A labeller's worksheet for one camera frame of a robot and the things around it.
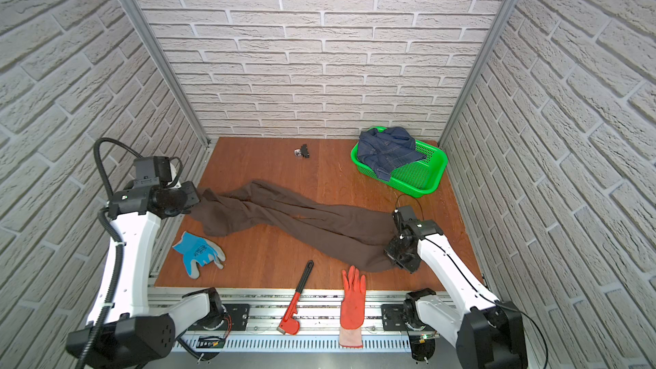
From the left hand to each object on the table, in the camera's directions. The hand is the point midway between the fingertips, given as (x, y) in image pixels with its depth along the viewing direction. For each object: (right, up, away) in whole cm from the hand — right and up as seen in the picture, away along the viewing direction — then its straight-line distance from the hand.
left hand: (195, 190), depth 73 cm
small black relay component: (+26, +14, +41) cm, 51 cm away
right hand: (+61, -24, +7) cm, 66 cm away
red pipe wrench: (+28, -38, -2) cm, 48 cm away
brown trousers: (+50, -18, +14) cm, 55 cm away
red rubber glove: (+47, -36, +2) cm, 59 cm away
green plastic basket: (+76, +2, +33) cm, 83 cm away
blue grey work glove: (-6, -22, +12) cm, 25 cm away
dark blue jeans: (+63, +14, +30) cm, 72 cm away
